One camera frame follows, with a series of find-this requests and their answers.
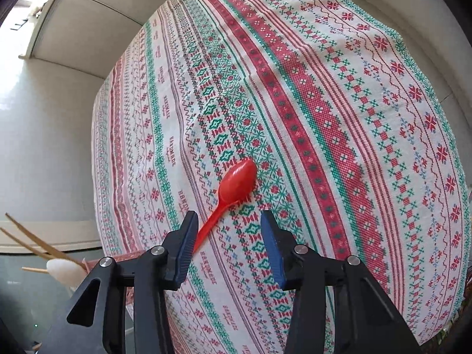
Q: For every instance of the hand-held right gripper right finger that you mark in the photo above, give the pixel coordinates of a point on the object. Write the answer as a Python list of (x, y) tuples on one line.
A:
[(271, 252)]

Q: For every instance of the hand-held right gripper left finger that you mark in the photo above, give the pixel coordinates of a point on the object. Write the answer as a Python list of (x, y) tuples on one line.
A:
[(186, 246)]

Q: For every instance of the red plastic spoon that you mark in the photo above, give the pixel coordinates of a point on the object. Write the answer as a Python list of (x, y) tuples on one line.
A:
[(238, 182)]

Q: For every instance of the red green patterned tablecloth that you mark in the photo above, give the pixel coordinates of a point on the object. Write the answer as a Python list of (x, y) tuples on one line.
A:
[(295, 118)]

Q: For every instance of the pink plastic basket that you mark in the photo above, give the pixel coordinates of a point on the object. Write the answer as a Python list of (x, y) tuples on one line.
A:
[(127, 257)]

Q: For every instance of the white plastic spoon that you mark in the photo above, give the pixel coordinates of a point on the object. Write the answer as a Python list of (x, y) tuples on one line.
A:
[(64, 271)]

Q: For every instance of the bright window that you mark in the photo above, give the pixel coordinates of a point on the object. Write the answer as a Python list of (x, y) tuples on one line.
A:
[(33, 3)]

